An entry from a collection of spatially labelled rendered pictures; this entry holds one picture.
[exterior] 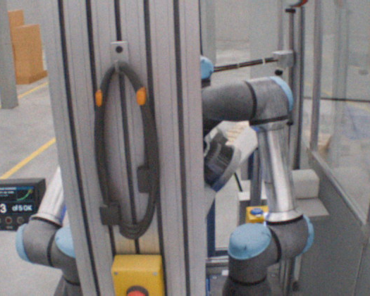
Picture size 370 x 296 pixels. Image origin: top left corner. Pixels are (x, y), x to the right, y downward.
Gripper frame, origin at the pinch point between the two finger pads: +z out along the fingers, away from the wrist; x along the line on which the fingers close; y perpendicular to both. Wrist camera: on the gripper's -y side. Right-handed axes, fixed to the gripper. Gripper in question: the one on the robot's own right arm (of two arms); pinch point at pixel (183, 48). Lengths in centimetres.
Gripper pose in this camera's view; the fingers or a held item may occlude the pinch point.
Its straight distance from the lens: 191.1
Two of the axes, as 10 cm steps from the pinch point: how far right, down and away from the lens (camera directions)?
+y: 0.4, 9.3, 3.7
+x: 9.8, -1.1, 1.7
